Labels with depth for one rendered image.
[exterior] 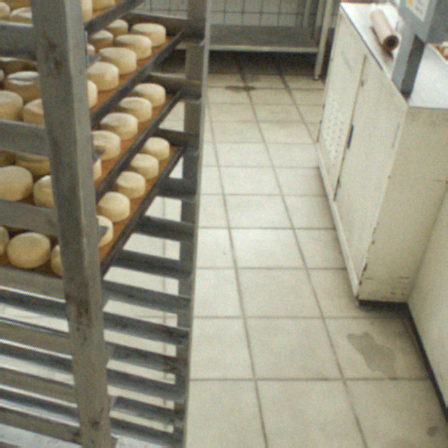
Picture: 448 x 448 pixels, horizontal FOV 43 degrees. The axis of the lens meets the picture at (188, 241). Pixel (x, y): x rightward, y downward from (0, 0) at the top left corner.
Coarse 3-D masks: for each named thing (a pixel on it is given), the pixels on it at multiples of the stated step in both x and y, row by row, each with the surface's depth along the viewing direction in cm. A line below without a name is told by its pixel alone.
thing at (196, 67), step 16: (192, 0) 84; (208, 0) 84; (192, 16) 85; (208, 16) 86; (208, 32) 87; (192, 48) 88; (208, 48) 89; (192, 64) 89; (192, 112) 94; (192, 128) 95; (192, 160) 98; (192, 176) 100; (192, 208) 104; (192, 256) 110; (192, 288) 115; (192, 304) 119; (192, 320) 123; (176, 352) 126; (176, 432) 142
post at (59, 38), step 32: (32, 0) 43; (64, 0) 42; (64, 32) 44; (64, 64) 45; (64, 96) 47; (64, 128) 48; (64, 160) 50; (64, 192) 52; (64, 224) 54; (96, 224) 57; (64, 256) 57; (96, 256) 58; (64, 288) 59; (96, 288) 60; (96, 320) 62; (96, 352) 64; (96, 384) 67; (96, 416) 70
